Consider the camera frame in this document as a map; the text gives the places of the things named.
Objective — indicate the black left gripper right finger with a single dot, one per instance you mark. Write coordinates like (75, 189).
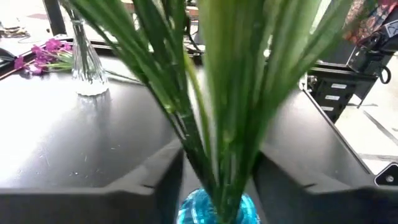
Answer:
(326, 205)

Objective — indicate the black table edge clamp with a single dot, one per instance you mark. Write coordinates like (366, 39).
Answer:
(6, 57)

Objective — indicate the blue glass vase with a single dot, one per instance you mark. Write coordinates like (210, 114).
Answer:
(196, 210)

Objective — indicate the colourful patterned cloth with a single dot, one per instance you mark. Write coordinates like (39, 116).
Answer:
(363, 18)

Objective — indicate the tall fluted clear glass vase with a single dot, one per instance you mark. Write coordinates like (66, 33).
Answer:
(90, 74)

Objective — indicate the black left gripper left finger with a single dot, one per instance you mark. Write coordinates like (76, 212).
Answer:
(77, 205)

